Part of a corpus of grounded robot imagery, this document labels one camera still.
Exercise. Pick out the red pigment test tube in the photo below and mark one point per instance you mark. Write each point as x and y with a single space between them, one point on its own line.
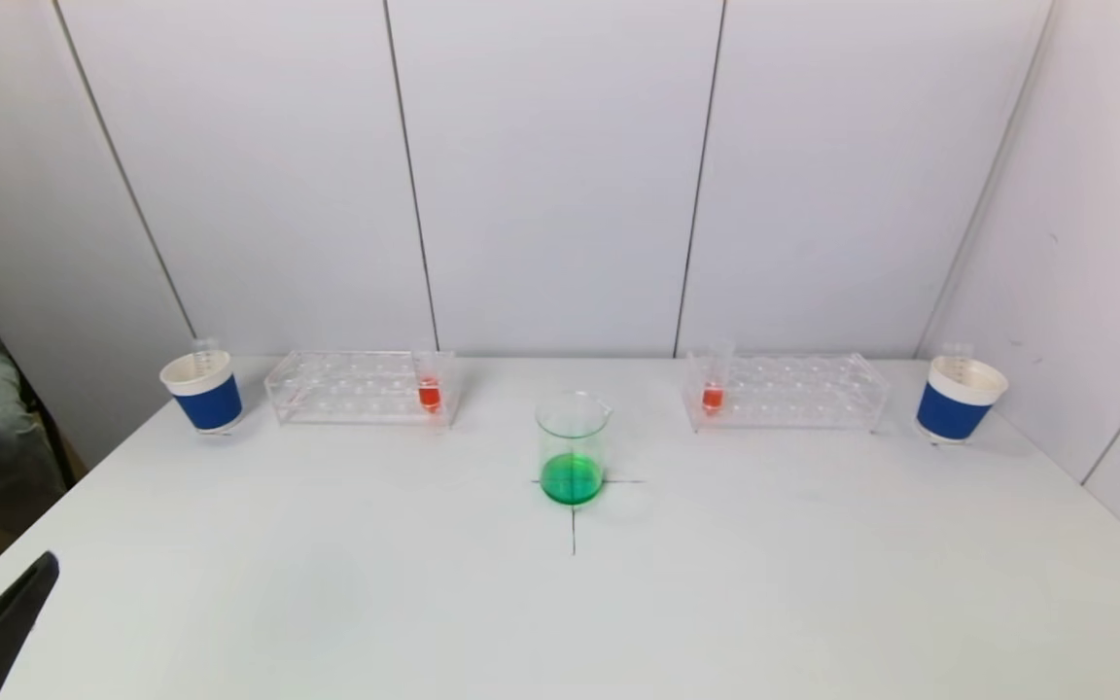
713 398
430 395

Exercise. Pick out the blue pigment test tube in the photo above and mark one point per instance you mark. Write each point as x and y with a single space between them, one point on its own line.
205 356

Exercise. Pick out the clear acrylic test tube rack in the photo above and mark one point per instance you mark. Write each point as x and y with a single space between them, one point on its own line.
356 394
793 394

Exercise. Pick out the blue sleeved paper cup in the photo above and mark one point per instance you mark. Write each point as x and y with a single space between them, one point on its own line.
954 413
208 403

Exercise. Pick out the clear glass beaker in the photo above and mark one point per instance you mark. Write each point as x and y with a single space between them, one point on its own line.
572 476

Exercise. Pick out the yellow pigment test tube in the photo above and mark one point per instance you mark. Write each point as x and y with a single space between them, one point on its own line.
959 358

